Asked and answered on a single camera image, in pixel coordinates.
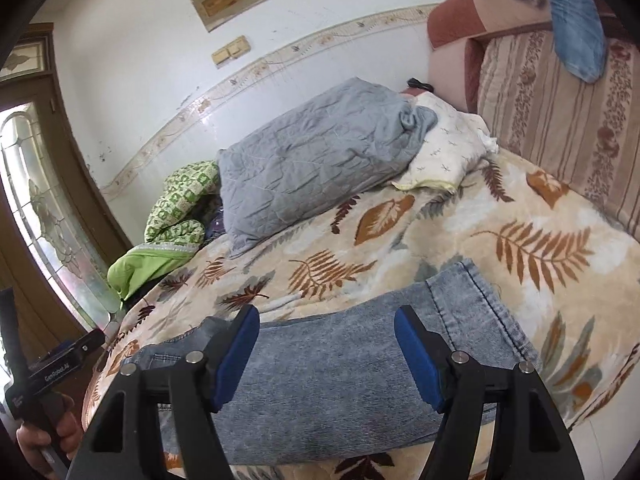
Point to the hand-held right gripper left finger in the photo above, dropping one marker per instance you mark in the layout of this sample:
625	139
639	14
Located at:
235	360

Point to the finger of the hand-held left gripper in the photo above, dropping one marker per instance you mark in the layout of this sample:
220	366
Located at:
85	344

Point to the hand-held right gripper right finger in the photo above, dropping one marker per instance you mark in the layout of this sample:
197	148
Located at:
417	360

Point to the grey denim pants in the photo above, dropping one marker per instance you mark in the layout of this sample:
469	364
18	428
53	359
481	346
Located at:
325	375

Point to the person's left hand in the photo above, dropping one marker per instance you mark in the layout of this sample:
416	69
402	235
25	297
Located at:
70	435

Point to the wooden door with stained glass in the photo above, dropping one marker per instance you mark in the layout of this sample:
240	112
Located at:
50	210

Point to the dark purple cloth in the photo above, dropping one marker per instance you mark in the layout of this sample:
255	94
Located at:
216	220

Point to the green patterned blanket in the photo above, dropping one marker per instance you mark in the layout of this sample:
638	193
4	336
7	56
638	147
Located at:
175	210

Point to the leaf print bed blanket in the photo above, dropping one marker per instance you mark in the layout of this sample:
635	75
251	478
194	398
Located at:
500	220

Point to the cream printed pillow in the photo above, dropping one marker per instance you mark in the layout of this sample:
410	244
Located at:
450	150

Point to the grey quilted pillow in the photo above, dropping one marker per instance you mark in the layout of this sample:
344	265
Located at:
310	160

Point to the striped floral sofa backrest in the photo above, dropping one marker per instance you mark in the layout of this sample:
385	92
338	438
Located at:
550	125

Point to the small black object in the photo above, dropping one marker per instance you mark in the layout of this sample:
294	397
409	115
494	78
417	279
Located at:
420	84

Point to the blue denim garment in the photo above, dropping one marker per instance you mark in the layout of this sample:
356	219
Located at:
575	25

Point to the beige wall switch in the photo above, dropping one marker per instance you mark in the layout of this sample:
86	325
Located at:
231	51

